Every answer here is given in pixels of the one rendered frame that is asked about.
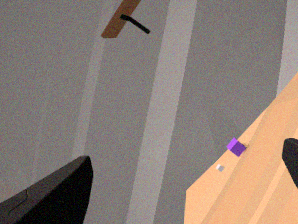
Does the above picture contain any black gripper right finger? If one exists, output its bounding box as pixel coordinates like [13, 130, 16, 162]
[282, 137, 298, 186]

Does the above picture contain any purple cube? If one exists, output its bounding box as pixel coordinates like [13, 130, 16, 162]
[227, 139, 246, 157]

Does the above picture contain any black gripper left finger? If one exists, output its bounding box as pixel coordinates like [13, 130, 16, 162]
[0, 155, 93, 224]

